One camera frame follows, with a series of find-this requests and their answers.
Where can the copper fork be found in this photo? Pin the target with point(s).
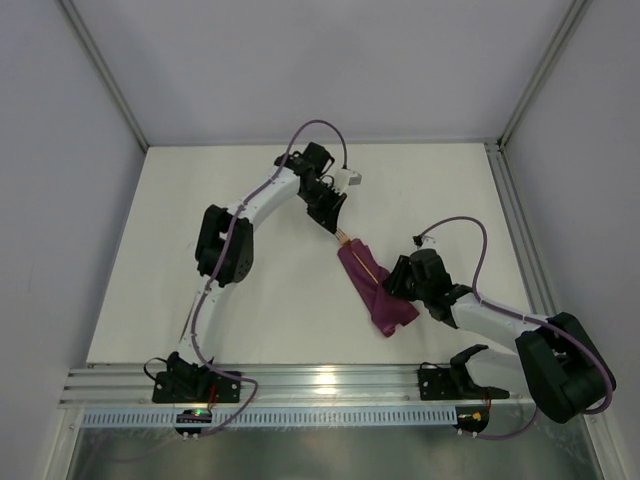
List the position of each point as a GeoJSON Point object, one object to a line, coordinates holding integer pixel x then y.
{"type": "Point", "coordinates": [358, 260]}

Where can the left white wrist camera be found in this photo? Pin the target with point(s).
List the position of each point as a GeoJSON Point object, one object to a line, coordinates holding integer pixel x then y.
{"type": "Point", "coordinates": [345, 178]}

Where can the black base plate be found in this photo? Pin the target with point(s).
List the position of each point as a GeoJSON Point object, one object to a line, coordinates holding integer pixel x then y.
{"type": "Point", "coordinates": [199, 387]}
{"type": "Point", "coordinates": [437, 382]}

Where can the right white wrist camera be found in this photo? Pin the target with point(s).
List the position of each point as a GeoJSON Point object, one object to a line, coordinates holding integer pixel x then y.
{"type": "Point", "coordinates": [425, 241]}

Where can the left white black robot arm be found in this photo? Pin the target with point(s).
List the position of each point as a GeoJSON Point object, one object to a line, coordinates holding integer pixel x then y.
{"type": "Point", "coordinates": [225, 255]}

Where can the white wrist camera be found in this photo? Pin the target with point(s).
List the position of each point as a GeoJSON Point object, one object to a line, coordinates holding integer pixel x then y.
{"type": "Point", "coordinates": [345, 178]}
{"type": "Point", "coordinates": [425, 241]}

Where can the right black controller board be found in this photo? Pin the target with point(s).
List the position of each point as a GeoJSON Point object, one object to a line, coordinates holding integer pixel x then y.
{"type": "Point", "coordinates": [471, 421]}

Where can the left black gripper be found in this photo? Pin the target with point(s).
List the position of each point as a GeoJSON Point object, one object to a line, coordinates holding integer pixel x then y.
{"type": "Point", "coordinates": [324, 201]}

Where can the left aluminium corner post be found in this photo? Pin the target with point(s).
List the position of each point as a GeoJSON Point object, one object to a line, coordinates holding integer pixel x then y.
{"type": "Point", "coordinates": [84, 36]}

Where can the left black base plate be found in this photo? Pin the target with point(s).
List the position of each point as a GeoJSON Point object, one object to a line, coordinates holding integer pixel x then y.
{"type": "Point", "coordinates": [199, 387]}

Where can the aluminium corner post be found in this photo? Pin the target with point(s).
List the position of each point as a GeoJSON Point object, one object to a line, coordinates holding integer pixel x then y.
{"type": "Point", "coordinates": [84, 36]}
{"type": "Point", "coordinates": [552, 53]}

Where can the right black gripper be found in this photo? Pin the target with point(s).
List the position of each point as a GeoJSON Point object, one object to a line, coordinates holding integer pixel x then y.
{"type": "Point", "coordinates": [400, 279]}

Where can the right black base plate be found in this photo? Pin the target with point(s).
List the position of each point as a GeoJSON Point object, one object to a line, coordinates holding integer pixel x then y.
{"type": "Point", "coordinates": [437, 382]}

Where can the slotted grey cable duct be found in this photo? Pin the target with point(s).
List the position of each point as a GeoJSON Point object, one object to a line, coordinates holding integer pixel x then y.
{"type": "Point", "coordinates": [255, 417]}

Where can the left black controller board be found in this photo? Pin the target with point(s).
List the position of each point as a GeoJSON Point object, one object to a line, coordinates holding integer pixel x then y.
{"type": "Point", "coordinates": [192, 422]}

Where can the black controller board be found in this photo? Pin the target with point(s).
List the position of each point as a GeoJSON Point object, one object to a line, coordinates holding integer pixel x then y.
{"type": "Point", "coordinates": [192, 422]}
{"type": "Point", "coordinates": [471, 421]}

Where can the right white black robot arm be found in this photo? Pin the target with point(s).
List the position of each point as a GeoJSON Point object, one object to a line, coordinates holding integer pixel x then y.
{"type": "Point", "coordinates": [551, 360]}

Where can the purple cloth napkin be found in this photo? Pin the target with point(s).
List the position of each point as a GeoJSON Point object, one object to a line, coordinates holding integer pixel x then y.
{"type": "Point", "coordinates": [386, 312]}

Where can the right aluminium side rail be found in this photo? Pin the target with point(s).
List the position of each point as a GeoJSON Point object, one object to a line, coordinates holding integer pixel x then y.
{"type": "Point", "coordinates": [536, 285]}

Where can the right aluminium corner post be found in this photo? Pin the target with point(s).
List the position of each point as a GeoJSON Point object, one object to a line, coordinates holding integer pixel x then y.
{"type": "Point", "coordinates": [552, 53]}

